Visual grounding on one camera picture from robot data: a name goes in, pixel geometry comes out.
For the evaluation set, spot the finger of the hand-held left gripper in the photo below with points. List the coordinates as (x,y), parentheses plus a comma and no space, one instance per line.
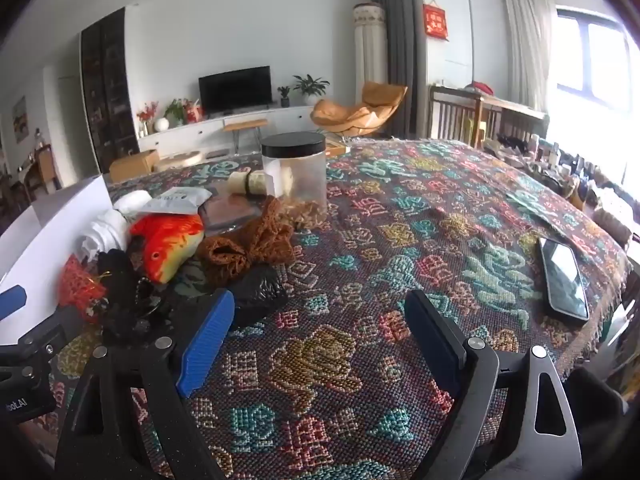
(10,301)
(67,324)

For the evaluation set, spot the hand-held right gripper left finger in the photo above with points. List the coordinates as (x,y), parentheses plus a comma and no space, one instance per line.
(206,342)

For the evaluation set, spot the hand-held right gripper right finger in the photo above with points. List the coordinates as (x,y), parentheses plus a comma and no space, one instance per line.
(429,337)

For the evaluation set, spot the red mesh pouch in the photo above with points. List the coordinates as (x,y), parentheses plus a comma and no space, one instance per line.
(80,287)

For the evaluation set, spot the black beaded hair accessory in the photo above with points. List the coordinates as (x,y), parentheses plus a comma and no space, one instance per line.
(122,290)

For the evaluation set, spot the white cardboard box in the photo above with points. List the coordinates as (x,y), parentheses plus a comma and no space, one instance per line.
(45,240)

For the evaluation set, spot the white towel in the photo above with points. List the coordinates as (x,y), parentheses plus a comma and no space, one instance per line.
(107,232)

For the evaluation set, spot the red orange fish plush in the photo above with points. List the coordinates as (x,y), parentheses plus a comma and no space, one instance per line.
(170,245)

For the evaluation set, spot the brown knit cloth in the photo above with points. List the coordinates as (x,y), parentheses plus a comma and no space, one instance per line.
(260,240)

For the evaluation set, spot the white pouch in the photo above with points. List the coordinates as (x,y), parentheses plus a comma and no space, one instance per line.
(172,201)

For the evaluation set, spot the colourful woven printed blanket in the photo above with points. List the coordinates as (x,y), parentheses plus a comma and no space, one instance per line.
(360,270)

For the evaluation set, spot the clear plastic bag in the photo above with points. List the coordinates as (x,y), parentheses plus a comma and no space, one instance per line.
(230,212)

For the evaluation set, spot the black smartphone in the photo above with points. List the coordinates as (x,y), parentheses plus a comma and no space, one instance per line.
(565,280)

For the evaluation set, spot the brown cardboard box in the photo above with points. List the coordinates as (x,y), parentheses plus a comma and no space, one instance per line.
(132,165)

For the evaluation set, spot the round wooden tray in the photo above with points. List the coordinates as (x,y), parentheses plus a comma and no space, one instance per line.
(180,160)

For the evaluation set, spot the clear jar with black lid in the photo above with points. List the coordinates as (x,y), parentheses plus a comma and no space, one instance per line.
(297,180)

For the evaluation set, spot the flat yellow wooden box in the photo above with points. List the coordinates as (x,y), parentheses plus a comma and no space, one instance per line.
(337,149)

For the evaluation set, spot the row of bottles and clutter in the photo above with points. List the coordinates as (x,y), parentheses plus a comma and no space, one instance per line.
(560,165)

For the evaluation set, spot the white round vase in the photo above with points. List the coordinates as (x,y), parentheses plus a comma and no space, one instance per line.
(161,124)

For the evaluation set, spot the wooden side table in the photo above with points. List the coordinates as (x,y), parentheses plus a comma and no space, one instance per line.
(245,125)

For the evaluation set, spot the wooden slatted crib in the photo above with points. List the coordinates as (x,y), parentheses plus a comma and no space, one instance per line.
(460,115)

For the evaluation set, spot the red flower bouquet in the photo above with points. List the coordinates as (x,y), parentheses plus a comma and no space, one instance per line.
(146,112)

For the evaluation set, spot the dark bookshelf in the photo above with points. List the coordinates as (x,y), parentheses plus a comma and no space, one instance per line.
(107,90)

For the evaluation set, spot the green plant with red decorations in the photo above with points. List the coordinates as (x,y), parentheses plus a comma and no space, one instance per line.
(180,110)

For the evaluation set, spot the orange lounge chair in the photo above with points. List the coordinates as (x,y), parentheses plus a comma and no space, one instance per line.
(360,110)

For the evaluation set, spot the white television cabinet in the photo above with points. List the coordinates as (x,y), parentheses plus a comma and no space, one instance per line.
(290,120)

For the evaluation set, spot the black television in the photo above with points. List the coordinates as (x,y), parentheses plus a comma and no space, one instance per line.
(235,89)

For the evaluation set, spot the red cloth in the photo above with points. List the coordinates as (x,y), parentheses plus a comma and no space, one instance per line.
(483,87)

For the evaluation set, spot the small potted green plant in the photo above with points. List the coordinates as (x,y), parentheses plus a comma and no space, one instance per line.
(284,94)

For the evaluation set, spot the large potted green plant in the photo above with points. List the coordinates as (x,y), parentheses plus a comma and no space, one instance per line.
(311,86)

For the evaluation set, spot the white standing air conditioner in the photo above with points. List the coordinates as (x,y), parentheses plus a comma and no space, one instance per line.
(370,55)

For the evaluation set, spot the grey curtain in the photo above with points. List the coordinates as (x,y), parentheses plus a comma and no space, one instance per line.
(400,45)

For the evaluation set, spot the white curtain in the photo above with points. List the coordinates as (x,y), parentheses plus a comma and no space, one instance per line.
(527,45)

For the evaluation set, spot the window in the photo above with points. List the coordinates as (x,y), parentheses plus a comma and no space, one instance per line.
(600,70)

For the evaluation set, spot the framed wall painting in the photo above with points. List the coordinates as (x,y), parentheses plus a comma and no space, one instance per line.
(20,119)

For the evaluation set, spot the red wall hanging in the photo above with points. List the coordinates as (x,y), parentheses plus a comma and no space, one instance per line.
(435,21)

